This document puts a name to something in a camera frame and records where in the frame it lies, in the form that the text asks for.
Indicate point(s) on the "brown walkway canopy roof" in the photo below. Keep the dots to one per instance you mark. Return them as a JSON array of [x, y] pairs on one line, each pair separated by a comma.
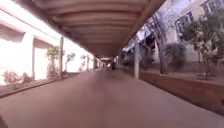
[[100, 26]]

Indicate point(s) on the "grey concrete covered walkway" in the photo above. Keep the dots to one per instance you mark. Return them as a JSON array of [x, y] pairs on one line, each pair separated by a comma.
[[100, 103]]

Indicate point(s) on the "bare tree trunk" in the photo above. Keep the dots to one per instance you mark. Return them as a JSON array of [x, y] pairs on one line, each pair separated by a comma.
[[161, 50]]

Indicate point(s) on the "small green tree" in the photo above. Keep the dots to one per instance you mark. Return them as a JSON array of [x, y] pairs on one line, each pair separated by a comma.
[[52, 58]]

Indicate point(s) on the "dark green bush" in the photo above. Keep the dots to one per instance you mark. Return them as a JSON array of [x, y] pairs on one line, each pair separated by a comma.
[[175, 55]]

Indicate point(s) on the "pale multi-storey building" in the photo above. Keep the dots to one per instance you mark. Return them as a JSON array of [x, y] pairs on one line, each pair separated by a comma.
[[186, 30]]

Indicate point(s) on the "low kerb strip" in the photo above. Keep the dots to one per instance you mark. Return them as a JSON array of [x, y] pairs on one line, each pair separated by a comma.
[[30, 86]]

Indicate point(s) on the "pale building with awnings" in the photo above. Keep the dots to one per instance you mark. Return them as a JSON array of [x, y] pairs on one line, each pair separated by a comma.
[[20, 50]]

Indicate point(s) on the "low bushes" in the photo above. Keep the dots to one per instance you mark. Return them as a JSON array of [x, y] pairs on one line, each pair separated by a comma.
[[16, 78]]

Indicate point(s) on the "small leafy tree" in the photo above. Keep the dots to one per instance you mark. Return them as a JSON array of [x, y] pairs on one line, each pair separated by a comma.
[[206, 40]]

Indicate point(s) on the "grey canopy support post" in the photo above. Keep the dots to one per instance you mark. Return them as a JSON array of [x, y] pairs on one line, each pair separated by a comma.
[[136, 60]]

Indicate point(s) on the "brown canopy support post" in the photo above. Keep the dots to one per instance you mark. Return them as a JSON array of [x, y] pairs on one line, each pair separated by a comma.
[[61, 56]]

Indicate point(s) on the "low brown brick wall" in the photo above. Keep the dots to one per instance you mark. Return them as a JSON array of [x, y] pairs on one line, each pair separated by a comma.
[[186, 90]]

